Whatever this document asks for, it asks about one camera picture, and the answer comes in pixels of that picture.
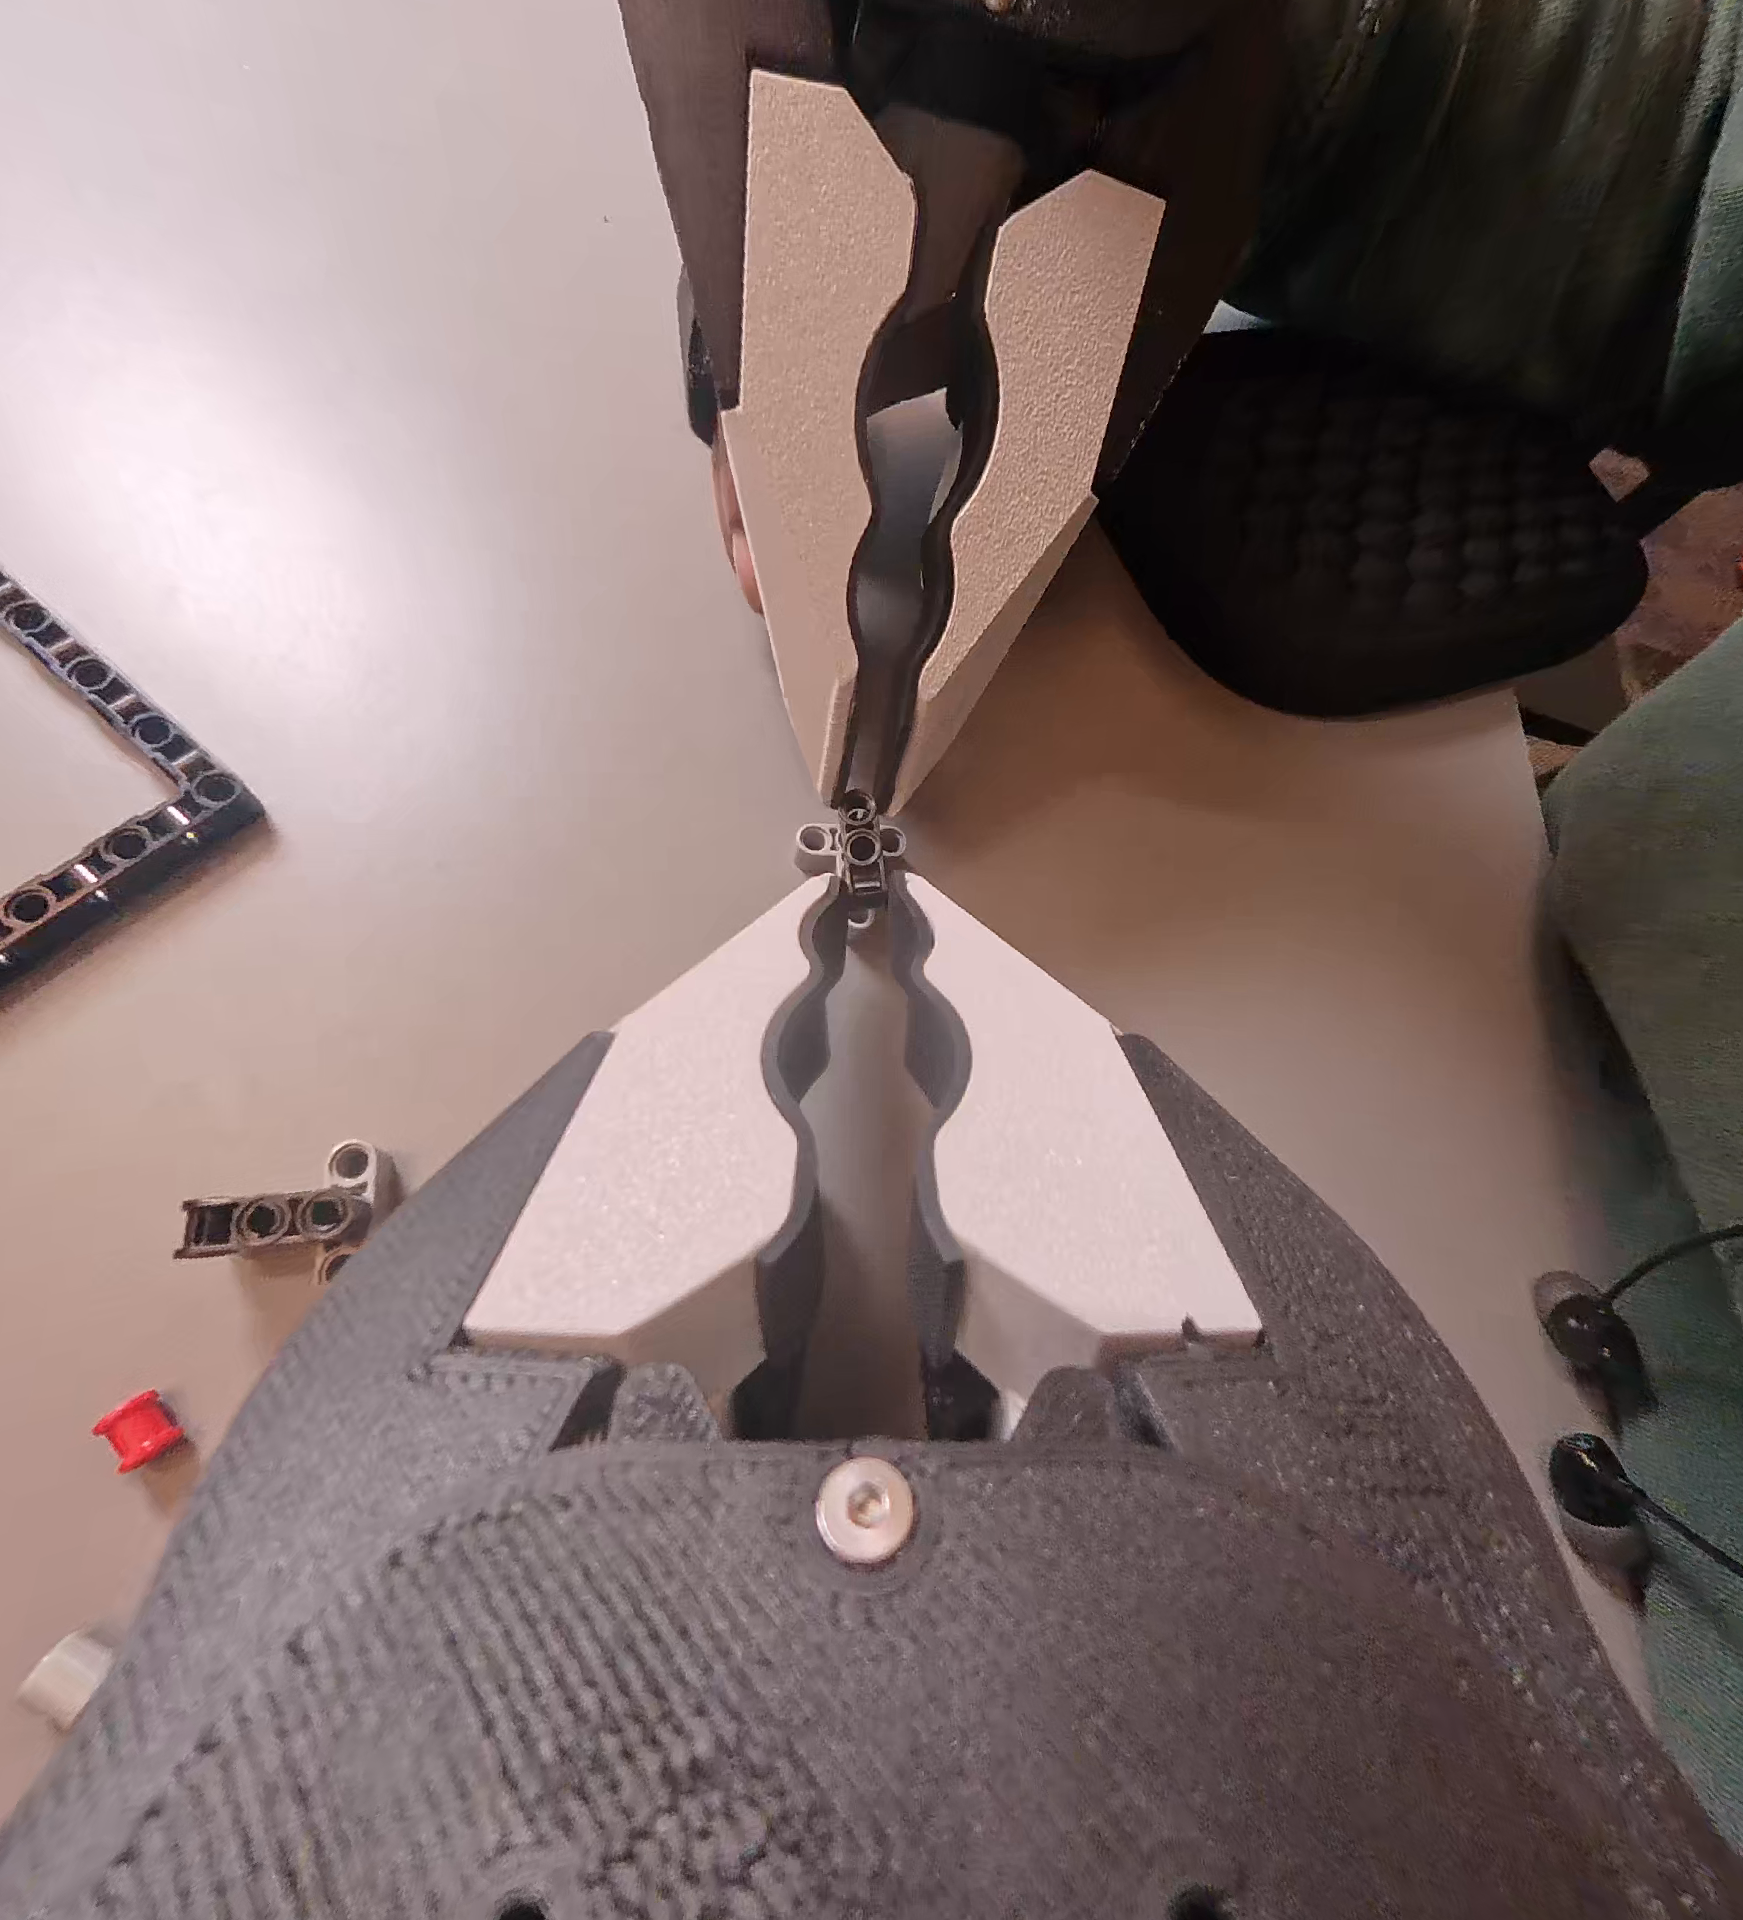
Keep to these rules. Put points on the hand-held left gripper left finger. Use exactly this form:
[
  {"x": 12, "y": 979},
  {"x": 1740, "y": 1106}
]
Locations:
[{"x": 630, "y": 1186}]

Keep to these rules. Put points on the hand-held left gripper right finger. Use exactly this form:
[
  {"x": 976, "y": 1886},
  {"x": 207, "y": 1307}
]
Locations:
[{"x": 1081, "y": 1200}]

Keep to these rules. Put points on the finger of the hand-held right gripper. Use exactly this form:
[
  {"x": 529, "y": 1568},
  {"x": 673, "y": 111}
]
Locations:
[
  {"x": 1067, "y": 374},
  {"x": 798, "y": 374}
]

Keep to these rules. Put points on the grey lego connector assembly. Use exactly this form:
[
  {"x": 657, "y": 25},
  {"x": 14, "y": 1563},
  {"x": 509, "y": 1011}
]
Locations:
[{"x": 857, "y": 852}]

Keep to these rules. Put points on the grey and black lego assembly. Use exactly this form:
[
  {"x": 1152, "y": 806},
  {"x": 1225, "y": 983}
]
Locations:
[{"x": 273, "y": 1215}]

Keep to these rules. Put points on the red lego bush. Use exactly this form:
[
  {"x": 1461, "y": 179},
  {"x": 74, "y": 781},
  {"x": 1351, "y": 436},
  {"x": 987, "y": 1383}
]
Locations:
[{"x": 138, "y": 1429}]

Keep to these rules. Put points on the grey lego bush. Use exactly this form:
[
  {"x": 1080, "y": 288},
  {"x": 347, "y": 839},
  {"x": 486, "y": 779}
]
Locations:
[{"x": 60, "y": 1678}]

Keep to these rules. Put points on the person's right hand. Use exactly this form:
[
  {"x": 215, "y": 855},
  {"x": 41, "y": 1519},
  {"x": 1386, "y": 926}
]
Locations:
[{"x": 735, "y": 539}]

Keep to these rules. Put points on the green sweatshirt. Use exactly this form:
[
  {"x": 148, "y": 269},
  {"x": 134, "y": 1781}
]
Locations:
[{"x": 1710, "y": 976}]

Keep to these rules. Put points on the black rectangular lego frame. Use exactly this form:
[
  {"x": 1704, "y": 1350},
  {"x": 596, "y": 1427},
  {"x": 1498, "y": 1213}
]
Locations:
[{"x": 151, "y": 734}]

